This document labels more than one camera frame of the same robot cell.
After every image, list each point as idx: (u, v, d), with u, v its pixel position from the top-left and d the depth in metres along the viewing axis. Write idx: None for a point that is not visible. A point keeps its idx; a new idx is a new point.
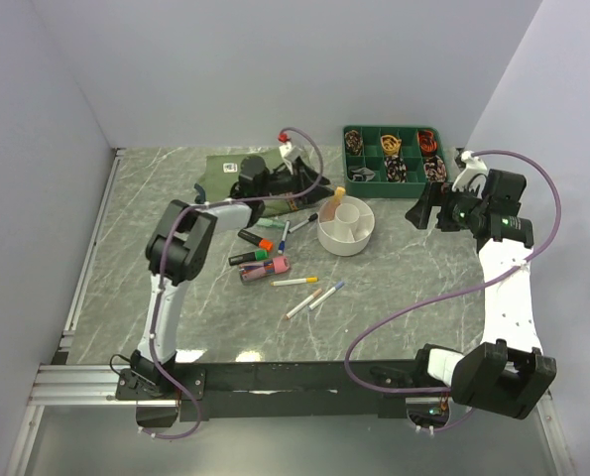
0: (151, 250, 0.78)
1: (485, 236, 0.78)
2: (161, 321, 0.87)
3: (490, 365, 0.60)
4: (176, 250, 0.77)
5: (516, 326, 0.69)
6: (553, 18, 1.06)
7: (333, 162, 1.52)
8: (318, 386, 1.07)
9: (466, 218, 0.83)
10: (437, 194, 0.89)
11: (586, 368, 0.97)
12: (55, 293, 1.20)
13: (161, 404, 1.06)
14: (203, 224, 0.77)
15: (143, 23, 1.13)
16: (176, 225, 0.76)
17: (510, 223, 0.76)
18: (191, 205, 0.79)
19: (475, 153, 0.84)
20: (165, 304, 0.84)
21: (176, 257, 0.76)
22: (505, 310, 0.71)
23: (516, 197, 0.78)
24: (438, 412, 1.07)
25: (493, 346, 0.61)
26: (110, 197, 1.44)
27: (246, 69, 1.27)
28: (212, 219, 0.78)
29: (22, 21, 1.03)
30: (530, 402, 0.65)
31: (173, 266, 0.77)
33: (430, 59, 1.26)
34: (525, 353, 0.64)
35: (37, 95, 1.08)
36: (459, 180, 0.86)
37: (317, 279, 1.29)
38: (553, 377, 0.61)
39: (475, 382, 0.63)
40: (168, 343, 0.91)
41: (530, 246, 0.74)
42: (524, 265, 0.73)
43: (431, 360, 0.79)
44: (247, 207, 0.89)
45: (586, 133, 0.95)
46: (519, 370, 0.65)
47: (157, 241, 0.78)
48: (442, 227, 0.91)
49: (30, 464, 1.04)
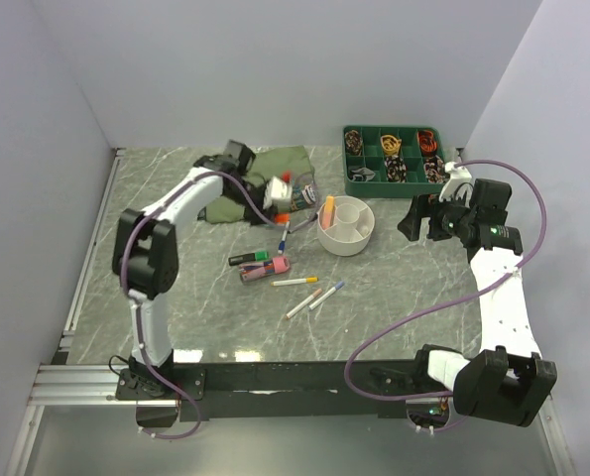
0: (118, 268, 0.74)
1: (474, 245, 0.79)
2: (143, 333, 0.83)
3: (492, 372, 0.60)
4: (142, 266, 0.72)
5: (514, 332, 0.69)
6: (553, 18, 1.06)
7: (333, 163, 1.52)
8: (317, 386, 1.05)
9: (455, 228, 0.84)
10: (425, 205, 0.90)
11: (586, 368, 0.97)
12: (55, 293, 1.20)
13: (161, 405, 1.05)
14: (159, 237, 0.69)
15: (143, 23, 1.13)
16: (130, 242, 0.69)
17: (499, 231, 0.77)
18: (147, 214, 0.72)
19: (459, 164, 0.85)
20: (146, 317, 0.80)
21: (143, 274, 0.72)
22: (502, 318, 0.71)
23: (503, 206, 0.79)
24: (438, 412, 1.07)
25: (493, 352, 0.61)
26: (110, 197, 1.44)
27: (245, 68, 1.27)
28: (169, 229, 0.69)
29: (21, 22, 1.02)
30: (532, 408, 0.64)
31: (144, 283, 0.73)
33: (429, 59, 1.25)
34: (525, 358, 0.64)
35: (36, 93, 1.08)
36: (444, 191, 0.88)
37: (317, 279, 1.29)
38: (554, 381, 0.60)
39: (478, 389, 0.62)
40: (159, 346, 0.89)
41: (519, 254, 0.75)
42: (516, 273, 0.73)
43: (431, 361, 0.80)
44: (219, 178, 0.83)
45: (585, 132, 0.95)
46: (521, 376, 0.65)
47: (120, 259, 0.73)
48: (434, 237, 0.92)
49: (31, 464, 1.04)
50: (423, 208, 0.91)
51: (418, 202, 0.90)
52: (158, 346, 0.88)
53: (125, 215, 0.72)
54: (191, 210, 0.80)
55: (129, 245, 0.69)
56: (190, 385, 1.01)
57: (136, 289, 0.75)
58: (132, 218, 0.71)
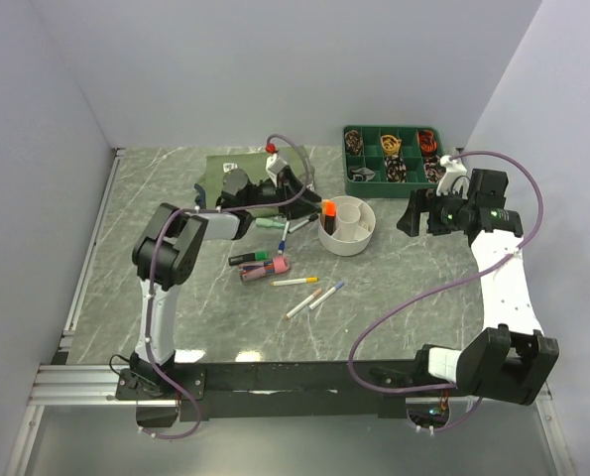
0: (140, 254, 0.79)
1: (475, 230, 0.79)
2: (152, 325, 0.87)
3: (496, 349, 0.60)
4: (166, 253, 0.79)
5: (516, 310, 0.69)
6: (553, 16, 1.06)
7: (333, 163, 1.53)
8: (318, 386, 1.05)
9: (454, 219, 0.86)
10: (424, 200, 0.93)
11: (586, 368, 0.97)
12: (54, 293, 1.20)
13: (161, 404, 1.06)
14: (192, 227, 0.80)
15: (143, 23, 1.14)
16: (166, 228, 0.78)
17: (499, 214, 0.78)
18: (180, 209, 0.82)
19: (453, 158, 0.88)
20: (157, 307, 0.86)
21: (165, 261, 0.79)
22: (504, 297, 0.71)
23: (502, 191, 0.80)
24: (438, 412, 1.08)
25: (496, 331, 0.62)
26: (110, 197, 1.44)
27: (244, 68, 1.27)
28: (202, 222, 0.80)
29: (20, 20, 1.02)
30: (535, 385, 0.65)
31: (163, 270, 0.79)
33: (430, 58, 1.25)
34: (527, 337, 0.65)
35: (35, 92, 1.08)
36: (442, 185, 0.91)
37: (317, 279, 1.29)
38: (556, 356, 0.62)
39: (481, 368, 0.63)
40: (165, 342, 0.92)
41: (520, 236, 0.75)
42: (517, 253, 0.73)
43: (431, 360, 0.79)
44: (236, 218, 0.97)
45: (585, 131, 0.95)
46: (522, 354, 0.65)
47: (144, 244, 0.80)
48: (434, 231, 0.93)
49: (31, 464, 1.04)
50: (422, 203, 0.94)
51: (416, 198, 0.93)
52: (163, 344, 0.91)
53: (162, 209, 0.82)
54: (210, 230, 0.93)
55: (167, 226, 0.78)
56: (190, 385, 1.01)
57: (157, 278, 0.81)
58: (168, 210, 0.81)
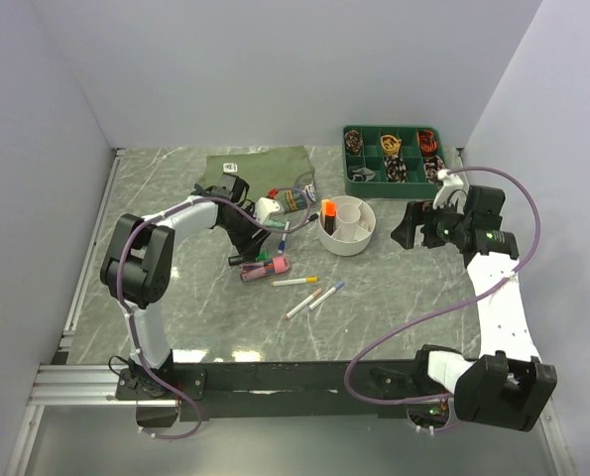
0: (108, 275, 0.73)
1: (471, 251, 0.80)
2: (139, 338, 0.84)
3: (492, 378, 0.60)
4: (135, 271, 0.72)
5: (513, 337, 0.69)
6: (554, 17, 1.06)
7: (333, 163, 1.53)
8: (317, 386, 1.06)
9: (450, 235, 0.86)
10: (419, 212, 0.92)
11: (586, 367, 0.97)
12: (55, 293, 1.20)
13: (161, 405, 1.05)
14: (158, 240, 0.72)
15: (142, 24, 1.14)
16: (128, 246, 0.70)
17: (494, 236, 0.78)
18: (144, 221, 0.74)
19: (451, 172, 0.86)
20: (140, 325, 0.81)
21: (134, 280, 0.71)
22: (501, 323, 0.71)
23: (498, 211, 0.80)
24: (438, 412, 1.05)
25: (493, 358, 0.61)
26: (110, 197, 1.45)
27: (244, 68, 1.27)
28: (168, 232, 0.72)
29: (21, 22, 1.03)
30: (533, 412, 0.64)
31: (134, 289, 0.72)
33: (430, 58, 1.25)
34: (525, 362, 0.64)
35: (36, 93, 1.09)
36: (437, 199, 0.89)
37: (317, 279, 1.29)
38: (554, 385, 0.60)
39: (478, 396, 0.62)
40: (157, 348, 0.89)
41: (515, 258, 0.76)
42: (513, 276, 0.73)
43: (432, 362, 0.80)
44: (212, 203, 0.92)
45: (586, 130, 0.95)
46: (521, 379, 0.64)
47: (112, 264, 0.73)
48: (429, 244, 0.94)
49: (31, 464, 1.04)
50: (418, 215, 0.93)
51: (413, 212, 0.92)
52: (157, 349, 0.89)
53: (123, 222, 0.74)
54: (183, 228, 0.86)
55: (129, 244, 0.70)
56: (190, 385, 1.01)
57: (129, 297, 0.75)
58: (130, 222, 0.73)
